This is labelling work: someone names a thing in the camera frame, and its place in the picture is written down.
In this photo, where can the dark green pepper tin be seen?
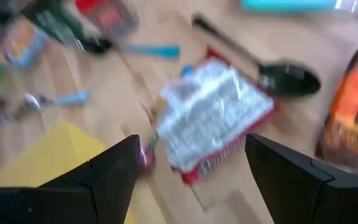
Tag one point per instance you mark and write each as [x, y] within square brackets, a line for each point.
[61, 25]

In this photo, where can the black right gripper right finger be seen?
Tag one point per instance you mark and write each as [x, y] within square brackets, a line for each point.
[306, 193]

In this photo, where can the yellow ramen noodle packet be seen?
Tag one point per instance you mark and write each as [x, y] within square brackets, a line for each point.
[20, 43]

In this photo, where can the orange brown candy wrapper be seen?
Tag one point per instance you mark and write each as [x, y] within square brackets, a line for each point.
[353, 118]

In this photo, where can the all-black metal spoon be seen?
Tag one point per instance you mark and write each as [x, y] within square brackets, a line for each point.
[287, 81]

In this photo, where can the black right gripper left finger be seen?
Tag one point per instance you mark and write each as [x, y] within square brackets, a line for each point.
[73, 199]

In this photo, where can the silver red snack packet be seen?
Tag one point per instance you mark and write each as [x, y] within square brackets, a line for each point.
[210, 115]

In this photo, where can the yellow translucent plastic bin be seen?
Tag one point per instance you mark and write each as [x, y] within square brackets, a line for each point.
[57, 149]

